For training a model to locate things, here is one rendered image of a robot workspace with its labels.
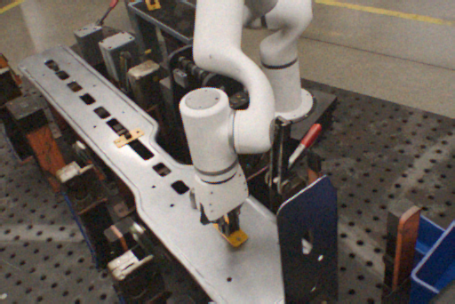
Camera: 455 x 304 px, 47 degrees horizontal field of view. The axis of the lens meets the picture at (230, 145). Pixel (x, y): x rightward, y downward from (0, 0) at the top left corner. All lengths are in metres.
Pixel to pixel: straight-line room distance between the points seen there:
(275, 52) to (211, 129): 0.78
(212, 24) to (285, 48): 0.67
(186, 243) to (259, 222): 0.16
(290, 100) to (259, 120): 0.85
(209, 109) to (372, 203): 0.83
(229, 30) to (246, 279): 0.48
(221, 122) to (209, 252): 0.33
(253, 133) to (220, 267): 0.32
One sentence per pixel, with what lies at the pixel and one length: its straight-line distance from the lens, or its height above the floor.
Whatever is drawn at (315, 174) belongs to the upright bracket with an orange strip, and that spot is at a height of 1.15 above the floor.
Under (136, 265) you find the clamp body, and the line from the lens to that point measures 1.06.
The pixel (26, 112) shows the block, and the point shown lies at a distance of 1.65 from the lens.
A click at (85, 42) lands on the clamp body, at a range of 1.92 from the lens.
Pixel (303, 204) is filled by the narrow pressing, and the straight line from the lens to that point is 0.73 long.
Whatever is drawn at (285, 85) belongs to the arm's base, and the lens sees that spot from 1.68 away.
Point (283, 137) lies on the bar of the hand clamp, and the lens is 1.04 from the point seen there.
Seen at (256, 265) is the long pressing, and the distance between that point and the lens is 1.06.
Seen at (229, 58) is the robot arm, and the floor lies 1.38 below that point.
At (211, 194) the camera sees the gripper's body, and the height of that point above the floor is 1.16.
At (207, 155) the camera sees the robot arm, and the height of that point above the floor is 1.26.
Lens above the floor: 1.85
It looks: 40 degrees down
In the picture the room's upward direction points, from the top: 10 degrees counter-clockwise
